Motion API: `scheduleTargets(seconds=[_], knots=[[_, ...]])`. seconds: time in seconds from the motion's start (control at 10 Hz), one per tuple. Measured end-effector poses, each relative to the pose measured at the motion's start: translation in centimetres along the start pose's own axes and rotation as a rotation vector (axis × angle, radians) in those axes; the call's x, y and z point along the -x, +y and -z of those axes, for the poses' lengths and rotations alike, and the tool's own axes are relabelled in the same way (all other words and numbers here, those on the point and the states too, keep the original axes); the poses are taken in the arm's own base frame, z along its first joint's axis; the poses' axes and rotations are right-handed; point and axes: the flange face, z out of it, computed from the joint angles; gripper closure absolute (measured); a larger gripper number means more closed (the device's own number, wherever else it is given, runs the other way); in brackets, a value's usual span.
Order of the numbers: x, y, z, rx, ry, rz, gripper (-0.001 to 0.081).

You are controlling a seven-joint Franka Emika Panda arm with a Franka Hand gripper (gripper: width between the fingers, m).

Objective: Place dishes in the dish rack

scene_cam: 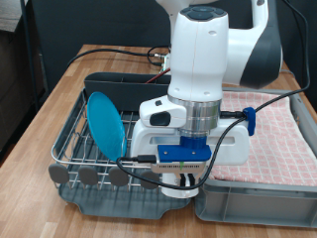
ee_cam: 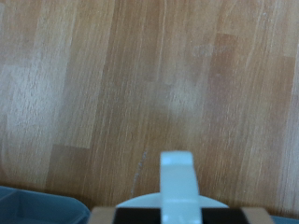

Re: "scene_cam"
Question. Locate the pink checked towel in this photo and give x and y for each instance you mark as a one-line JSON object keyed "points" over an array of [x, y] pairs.
{"points": [[280, 148]]}

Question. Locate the black metal stand pole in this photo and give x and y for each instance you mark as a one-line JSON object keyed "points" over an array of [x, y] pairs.
{"points": [[29, 49]]}

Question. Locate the blue plastic plate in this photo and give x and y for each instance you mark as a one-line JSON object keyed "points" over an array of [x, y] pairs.
{"points": [[105, 127]]}

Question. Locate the grey plastic drain tray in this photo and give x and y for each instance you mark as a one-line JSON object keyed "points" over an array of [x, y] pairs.
{"points": [[115, 208]]}

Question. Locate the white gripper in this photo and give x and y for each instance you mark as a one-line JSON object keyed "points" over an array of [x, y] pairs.
{"points": [[231, 148]]}

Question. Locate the dark grey cutlery holder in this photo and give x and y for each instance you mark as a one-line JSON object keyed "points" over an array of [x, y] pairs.
{"points": [[125, 95]]}

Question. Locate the grey shelf board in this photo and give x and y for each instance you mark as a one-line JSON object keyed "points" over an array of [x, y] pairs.
{"points": [[10, 15]]}

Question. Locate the grey plastic crate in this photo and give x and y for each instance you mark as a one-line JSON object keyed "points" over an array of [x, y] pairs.
{"points": [[247, 205]]}

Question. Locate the wrist camera on blue mount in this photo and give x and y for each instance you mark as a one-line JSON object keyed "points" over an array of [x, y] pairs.
{"points": [[183, 157]]}

